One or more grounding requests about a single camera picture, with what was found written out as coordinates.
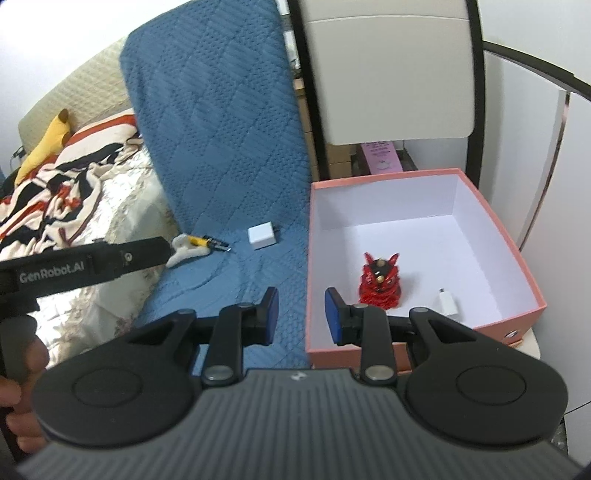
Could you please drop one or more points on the white plug charger cube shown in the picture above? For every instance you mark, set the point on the white plug charger cube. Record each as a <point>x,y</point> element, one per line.
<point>262,237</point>

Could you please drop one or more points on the white plush piece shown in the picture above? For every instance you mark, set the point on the white plush piece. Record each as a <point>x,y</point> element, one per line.
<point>184,253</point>

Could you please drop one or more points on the pink booklet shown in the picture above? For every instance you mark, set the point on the pink booklet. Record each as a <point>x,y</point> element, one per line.
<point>381,157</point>

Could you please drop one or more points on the white charger with port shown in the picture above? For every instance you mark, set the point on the white charger with port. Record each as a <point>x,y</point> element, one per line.
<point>449,303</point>

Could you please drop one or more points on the red fox figurine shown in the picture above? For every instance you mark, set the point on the red fox figurine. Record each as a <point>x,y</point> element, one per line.
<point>379,281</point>

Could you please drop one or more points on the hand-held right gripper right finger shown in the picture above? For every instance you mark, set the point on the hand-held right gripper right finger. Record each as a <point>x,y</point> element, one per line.
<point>331,318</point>

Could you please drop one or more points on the blue quilted blanket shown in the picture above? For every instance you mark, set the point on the blue quilted blanket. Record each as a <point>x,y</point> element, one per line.
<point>221,115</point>

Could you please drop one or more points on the white wardrobe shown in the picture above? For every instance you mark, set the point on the white wardrobe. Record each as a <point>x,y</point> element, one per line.
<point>531,161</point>

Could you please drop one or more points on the white bedside table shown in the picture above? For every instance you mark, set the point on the white bedside table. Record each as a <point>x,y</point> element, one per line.
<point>528,341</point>

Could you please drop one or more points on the striped orange black blanket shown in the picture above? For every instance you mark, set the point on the striped orange black blanket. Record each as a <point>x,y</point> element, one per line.
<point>69,177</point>

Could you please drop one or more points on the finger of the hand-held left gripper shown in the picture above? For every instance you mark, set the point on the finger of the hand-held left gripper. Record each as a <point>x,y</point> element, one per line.
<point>138,256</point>

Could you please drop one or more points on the yellow plush toy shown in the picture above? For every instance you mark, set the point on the yellow plush toy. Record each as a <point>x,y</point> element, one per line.
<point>41,152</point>

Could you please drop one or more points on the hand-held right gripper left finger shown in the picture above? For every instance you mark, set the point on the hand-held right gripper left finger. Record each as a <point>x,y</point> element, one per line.
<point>271,318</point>

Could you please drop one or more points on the floral cream bedsheet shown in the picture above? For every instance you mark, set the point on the floral cream bedsheet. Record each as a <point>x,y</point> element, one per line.
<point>134,207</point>

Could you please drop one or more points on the beige quilted headboard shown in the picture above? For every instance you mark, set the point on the beige quilted headboard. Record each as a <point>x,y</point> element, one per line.
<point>83,87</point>

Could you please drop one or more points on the person's left hand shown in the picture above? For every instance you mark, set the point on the person's left hand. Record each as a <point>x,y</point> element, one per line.
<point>11,392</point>

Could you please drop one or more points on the pink cardboard box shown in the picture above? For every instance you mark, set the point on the pink cardboard box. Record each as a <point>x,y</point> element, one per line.
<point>415,240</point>

